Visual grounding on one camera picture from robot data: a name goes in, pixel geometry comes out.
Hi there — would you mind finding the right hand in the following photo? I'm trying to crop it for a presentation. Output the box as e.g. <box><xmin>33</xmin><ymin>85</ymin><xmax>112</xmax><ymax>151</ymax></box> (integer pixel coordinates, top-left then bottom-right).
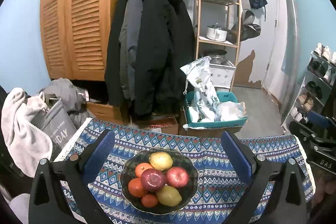
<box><xmin>311</xmin><ymin>174</ymin><xmax>335</xmax><ymax>207</ymax></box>

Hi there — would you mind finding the white shoe rack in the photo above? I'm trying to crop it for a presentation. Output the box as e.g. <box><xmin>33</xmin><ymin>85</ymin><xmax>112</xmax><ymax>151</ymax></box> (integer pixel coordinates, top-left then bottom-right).
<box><xmin>281</xmin><ymin>43</ymin><xmax>335</xmax><ymax>133</ymax></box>

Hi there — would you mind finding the white fleece cloth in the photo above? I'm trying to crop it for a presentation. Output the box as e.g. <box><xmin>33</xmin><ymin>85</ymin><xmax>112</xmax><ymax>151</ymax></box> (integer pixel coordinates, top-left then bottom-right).
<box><xmin>1</xmin><ymin>88</ymin><xmax>53</xmax><ymax>178</ymax></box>

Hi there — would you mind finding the blue patterned tablecloth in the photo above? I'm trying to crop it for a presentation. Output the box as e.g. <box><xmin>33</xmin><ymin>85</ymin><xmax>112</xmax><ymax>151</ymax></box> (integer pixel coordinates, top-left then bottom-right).
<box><xmin>55</xmin><ymin>118</ymin><xmax>315</xmax><ymax>223</ymax></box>

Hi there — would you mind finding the grey laundry bag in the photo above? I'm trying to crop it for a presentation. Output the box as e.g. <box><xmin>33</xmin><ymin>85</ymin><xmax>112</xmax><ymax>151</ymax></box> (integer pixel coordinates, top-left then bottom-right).
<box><xmin>31</xmin><ymin>97</ymin><xmax>76</xmax><ymax>160</ymax></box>

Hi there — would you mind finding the large tangerine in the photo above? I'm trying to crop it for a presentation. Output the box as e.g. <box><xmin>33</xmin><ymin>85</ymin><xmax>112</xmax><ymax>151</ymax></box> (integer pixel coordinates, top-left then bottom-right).
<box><xmin>127</xmin><ymin>177</ymin><xmax>148</xmax><ymax>198</ymax></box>

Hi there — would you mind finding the teal plastic crate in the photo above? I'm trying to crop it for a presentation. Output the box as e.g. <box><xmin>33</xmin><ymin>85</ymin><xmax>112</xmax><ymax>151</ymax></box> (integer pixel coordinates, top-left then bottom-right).
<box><xmin>184</xmin><ymin>91</ymin><xmax>248</xmax><ymax>129</ymax></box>

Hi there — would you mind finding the small tangerine upper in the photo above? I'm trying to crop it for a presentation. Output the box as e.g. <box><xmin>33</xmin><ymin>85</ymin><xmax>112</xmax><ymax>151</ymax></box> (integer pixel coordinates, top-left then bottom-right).
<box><xmin>135</xmin><ymin>162</ymin><xmax>153</xmax><ymax>178</ymax></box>

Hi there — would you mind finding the dark red apple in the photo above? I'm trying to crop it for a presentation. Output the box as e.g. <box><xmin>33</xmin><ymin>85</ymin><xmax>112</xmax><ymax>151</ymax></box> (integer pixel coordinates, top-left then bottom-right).
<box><xmin>140</xmin><ymin>169</ymin><xmax>166</xmax><ymax>192</ymax></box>

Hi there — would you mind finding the white storage box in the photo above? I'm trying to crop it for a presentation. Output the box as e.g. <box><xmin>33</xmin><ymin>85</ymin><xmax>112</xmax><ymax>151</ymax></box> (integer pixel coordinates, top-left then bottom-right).
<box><xmin>210</xmin><ymin>64</ymin><xmax>236</xmax><ymax>89</ymax></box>

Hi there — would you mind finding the grey clothes pile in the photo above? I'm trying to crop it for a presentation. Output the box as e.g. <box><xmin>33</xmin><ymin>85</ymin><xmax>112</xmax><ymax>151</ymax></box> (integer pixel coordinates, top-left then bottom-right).
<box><xmin>41</xmin><ymin>78</ymin><xmax>95</xmax><ymax>128</ymax></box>

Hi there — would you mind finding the pink red apple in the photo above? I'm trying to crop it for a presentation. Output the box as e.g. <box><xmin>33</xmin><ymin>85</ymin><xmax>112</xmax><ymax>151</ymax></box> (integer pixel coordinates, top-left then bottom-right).
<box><xmin>166</xmin><ymin>166</ymin><xmax>189</xmax><ymax>188</ymax></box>

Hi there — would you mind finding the clear glass bowl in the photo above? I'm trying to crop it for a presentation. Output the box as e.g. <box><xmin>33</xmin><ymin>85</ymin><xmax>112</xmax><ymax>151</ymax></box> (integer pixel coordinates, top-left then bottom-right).
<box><xmin>120</xmin><ymin>148</ymin><xmax>198</xmax><ymax>215</ymax></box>

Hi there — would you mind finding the yellow green pear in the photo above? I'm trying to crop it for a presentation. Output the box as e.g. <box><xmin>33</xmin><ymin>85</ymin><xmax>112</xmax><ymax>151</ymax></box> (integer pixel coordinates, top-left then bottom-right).
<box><xmin>155</xmin><ymin>185</ymin><xmax>182</xmax><ymax>207</ymax></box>

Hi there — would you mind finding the white rice bag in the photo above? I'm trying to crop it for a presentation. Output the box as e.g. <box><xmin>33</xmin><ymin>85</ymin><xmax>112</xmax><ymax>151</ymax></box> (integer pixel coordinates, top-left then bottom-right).
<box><xmin>180</xmin><ymin>56</ymin><xmax>220</xmax><ymax>122</ymax></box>

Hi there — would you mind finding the white cooking pot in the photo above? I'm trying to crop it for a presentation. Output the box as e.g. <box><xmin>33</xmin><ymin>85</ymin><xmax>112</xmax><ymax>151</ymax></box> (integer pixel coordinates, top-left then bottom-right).
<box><xmin>206</xmin><ymin>24</ymin><xmax>227</xmax><ymax>42</ymax></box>

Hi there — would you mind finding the dark folded umbrella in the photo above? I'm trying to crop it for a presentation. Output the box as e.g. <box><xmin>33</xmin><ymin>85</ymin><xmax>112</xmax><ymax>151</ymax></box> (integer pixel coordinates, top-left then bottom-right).
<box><xmin>249</xmin><ymin>0</ymin><xmax>268</xmax><ymax>9</ymax></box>

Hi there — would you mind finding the wooden shelf unit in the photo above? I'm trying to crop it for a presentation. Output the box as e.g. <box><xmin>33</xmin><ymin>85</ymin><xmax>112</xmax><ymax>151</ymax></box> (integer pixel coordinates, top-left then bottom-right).
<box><xmin>195</xmin><ymin>0</ymin><xmax>242</xmax><ymax>90</ymax></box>

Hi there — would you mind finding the black hanging jacket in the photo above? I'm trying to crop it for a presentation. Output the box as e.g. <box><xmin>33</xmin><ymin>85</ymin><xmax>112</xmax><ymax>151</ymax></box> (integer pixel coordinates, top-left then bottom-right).
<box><xmin>105</xmin><ymin>0</ymin><xmax>195</xmax><ymax>121</ymax></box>

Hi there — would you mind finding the wooden louvered wardrobe door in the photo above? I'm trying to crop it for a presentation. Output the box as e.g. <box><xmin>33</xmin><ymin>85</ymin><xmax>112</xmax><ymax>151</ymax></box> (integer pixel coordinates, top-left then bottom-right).
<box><xmin>40</xmin><ymin>0</ymin><xmax>117</xmax><ymax>81</ymax></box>

